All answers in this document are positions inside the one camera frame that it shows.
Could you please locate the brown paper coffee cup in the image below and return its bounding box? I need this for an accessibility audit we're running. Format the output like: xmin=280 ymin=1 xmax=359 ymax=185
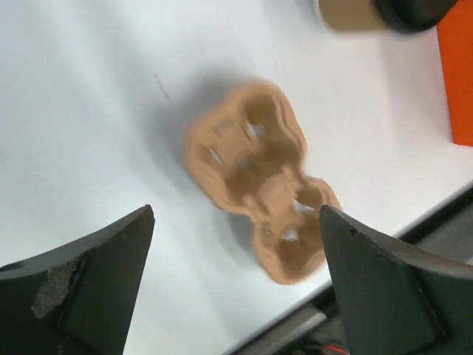
xmin=313 ymin=0 xmax=389 ymax=33

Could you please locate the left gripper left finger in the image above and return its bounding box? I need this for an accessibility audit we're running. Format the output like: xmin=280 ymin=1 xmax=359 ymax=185
xmin=1 ymin=205 xmax=155 ymax=354

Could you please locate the brown pulp cup carrier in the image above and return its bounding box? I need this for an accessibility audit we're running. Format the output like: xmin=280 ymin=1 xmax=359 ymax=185
xmin=184 ymin=80 xmax=340 ymax=285

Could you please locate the black plastic cup lid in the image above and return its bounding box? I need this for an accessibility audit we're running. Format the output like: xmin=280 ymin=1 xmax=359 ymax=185
xmin=373 ymin=0 xmax=457 ymax=33

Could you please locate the orange paper bag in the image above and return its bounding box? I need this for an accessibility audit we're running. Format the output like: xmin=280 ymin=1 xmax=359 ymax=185
xmin=437 ymin=0 xmax=473 ymax=146

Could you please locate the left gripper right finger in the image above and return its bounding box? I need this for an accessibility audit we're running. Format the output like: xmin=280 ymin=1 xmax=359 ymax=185
xmin=319 ymin=206 xmax=472 ymax=354

